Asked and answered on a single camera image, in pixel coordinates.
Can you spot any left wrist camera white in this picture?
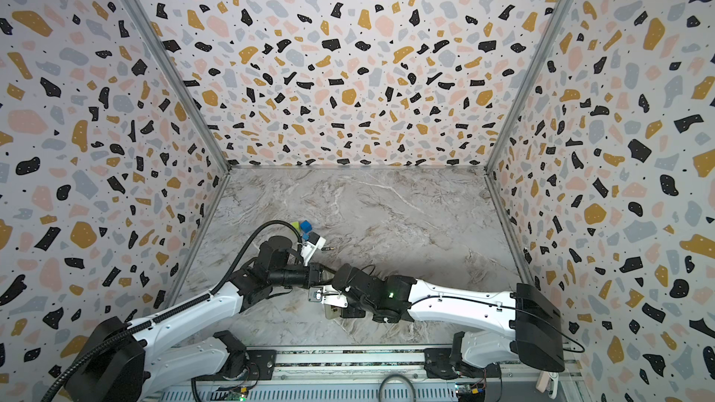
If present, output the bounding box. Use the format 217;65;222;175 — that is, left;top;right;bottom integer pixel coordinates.
301;232;326;264

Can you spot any white remote control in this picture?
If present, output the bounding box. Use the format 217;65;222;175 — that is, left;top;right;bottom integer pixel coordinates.
324;305;343;319

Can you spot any grey looped cable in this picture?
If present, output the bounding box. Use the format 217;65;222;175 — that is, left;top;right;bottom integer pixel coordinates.
377;373;418;402

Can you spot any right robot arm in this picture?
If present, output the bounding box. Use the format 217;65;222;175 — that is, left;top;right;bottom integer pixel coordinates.
331;264;565;373

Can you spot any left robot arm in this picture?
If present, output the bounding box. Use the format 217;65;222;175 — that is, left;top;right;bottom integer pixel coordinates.
63;233;326;401

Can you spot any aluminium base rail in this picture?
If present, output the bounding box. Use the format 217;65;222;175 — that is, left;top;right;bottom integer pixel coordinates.
150;345;566;401

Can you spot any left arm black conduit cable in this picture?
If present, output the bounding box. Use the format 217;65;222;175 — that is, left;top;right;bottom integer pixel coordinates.
38;220;305;402

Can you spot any white clip device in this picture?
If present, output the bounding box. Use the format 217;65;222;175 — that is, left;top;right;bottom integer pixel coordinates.
536;371;560;400

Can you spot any blue cube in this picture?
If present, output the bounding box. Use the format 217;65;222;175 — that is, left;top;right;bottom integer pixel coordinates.
299;221;313;234

